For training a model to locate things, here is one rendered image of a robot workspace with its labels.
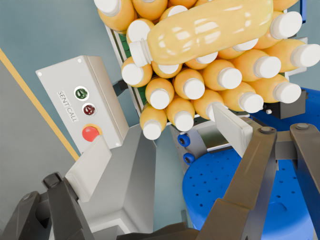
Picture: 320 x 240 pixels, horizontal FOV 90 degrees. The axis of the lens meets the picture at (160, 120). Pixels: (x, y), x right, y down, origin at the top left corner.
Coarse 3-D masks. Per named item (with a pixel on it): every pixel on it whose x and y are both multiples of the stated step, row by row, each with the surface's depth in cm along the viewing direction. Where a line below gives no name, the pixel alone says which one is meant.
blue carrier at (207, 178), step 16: (208, 160) 49; (224, 160) 47; (192, 176) 45; (208, 176) 44; (224, 176) 42; (288, 176) 37; (192, 192) 40; (208, 192) 39; (224, 192) 38; (272, 192) 34; (288, 192) 33; (192, 208) 36; (208, 208) 35; (272, 208) 32; (288, 208) 30; (304, 208) 30; (192, 224) 43; (272, 224) 29; (288, 224) 28; (304, 224) 28
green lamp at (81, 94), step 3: (78, 90) 31; (81, 90) 31; (84, 90) 31; (75, 93) 31; (78, 93) 31; (81, 93) 31; (84, 93) 31; (78, 96) 31; (81, 96) 31; (84, 96) 31; (81, 99) 31
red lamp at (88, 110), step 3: (87, 105) 32; (90, 105) 32; (84, 108) 32; (87, 108) 32; (90, 108) 32; (93, 108) 33; (84, 111) 32; (87, 111) 32; (90, 111) 32; (93, 111) 32; (87, 114) 32; (90, 114) 32
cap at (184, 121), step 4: (184, 112) 35; (176, 116) 35; (180, 116) 33; (184, 116) 33; (188, 116) 33; (176, 120) 34; (180, 120) 34; (184, 120) 34; (188, 120) 34; (192, 120) 34; (176, 124) 34; (180, 124) 34; (184, 124) 34; (188, 124) 34; (192, 124) 34; (180, 128) 34; (184, 128) 34; (188, 128) 34
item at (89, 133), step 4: (88, 128) 33; (92, 128) 34; (84, 132) 34; (88, 132) 34; (92, 132) 34; (96, 132) 34; (84, 136) 34; (88, 136) 34; (92, 136) 34; (96, 136) 34; (88, 140) 34; (92, 140) 34
